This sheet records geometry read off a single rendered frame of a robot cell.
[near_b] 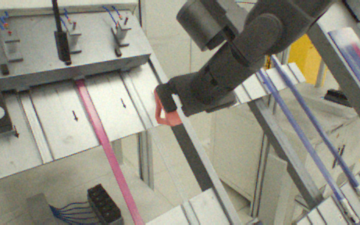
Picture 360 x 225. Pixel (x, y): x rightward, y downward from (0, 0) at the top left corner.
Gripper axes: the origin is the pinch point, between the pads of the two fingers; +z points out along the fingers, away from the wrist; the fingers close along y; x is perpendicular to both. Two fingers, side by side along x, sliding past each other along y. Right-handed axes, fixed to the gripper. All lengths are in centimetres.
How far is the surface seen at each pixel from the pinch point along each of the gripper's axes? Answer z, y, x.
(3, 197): 71, 31, -8
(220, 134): 96, -86, -3
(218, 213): 13.5, -6.7, 21.2
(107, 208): 44.4, 7.3, 9.5
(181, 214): 13.7, 1.5, 17.6
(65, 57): -1.7, 16.7, -13.6
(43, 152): 14.9, 22.0, -4.2
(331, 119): 44, -113, 16
